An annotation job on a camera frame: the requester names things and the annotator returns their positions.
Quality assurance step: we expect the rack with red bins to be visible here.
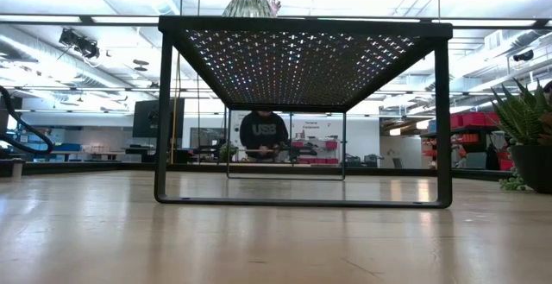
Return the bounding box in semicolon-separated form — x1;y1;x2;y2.
420;110;517;172

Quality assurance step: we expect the black perforated metal shelf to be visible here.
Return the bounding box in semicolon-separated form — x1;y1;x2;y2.
154;15;454;210

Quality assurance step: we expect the black monitor screen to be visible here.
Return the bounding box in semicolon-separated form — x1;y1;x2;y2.
132;98;185;139

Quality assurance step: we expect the person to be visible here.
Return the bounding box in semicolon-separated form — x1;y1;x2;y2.
239;110;290;163

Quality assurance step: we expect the potted green succulent plant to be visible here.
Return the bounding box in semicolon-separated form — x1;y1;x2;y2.
490;78;552;195

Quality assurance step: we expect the blue storage bin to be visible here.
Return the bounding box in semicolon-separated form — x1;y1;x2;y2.
53;142;83;154

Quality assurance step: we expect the small green background plant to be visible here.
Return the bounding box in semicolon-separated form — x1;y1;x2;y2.
217;142;239;163

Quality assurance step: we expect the pink ribbed glass candle holder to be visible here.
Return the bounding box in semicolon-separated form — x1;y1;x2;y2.
263;0;283;17

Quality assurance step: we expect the table with red bins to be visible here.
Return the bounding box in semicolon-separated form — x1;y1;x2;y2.
291;139;341;165

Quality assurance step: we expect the black ceiling camera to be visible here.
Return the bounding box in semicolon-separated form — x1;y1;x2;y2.
512;49;536;63

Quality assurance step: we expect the black aluminium table frame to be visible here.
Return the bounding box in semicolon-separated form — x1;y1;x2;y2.
0;157;514;182

